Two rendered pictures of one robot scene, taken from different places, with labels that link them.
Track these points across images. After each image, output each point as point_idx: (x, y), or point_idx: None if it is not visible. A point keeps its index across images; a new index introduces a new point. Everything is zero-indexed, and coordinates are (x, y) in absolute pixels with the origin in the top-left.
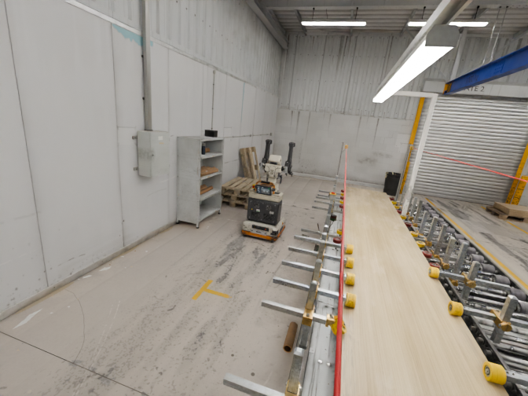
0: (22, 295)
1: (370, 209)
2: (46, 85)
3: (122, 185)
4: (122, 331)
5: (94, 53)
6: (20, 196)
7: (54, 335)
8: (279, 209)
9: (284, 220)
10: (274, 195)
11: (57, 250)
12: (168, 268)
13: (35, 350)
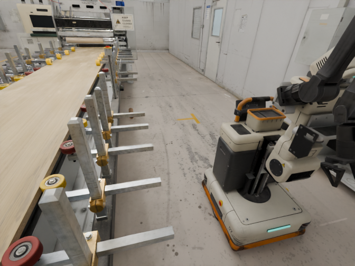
0: (236, 91)
1: (20, 114)
2: None
3: (289, 65)
4: (196, 100)
5: None
6: (249, 47)
7: (212, 95)
8: (218, 152)
9: (229, 215)
10: (231, 121)
11: (249, 82)
12: (230, 120)
13: (208, 93)
